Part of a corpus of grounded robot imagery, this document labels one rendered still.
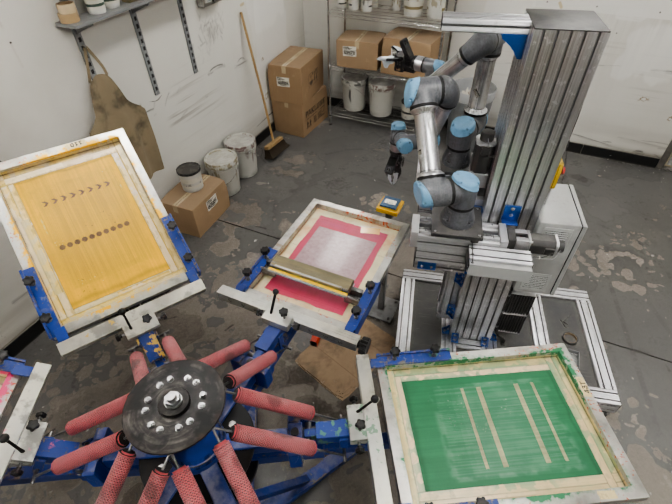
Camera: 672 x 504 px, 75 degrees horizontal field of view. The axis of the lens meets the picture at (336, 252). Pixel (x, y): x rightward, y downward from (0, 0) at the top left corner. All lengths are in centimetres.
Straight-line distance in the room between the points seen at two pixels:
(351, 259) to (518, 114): 100
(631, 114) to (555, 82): 346
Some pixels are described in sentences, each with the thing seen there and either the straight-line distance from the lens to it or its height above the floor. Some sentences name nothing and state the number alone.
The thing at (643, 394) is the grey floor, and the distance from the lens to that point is 340.
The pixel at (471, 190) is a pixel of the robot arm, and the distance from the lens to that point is 188.
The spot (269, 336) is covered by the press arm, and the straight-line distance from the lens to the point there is 183.
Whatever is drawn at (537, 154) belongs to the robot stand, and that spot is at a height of 155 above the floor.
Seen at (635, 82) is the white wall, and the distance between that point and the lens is 523.
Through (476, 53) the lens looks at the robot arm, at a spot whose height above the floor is 182.
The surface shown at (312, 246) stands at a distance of 230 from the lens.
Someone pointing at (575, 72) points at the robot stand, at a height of 189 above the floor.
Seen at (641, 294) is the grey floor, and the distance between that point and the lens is 400.
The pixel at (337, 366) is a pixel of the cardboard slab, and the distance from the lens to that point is 293.
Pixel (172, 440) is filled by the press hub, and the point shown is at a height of 131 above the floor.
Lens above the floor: 251
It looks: 44 degrees down
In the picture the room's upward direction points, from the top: 1 degrees counter-clockwise
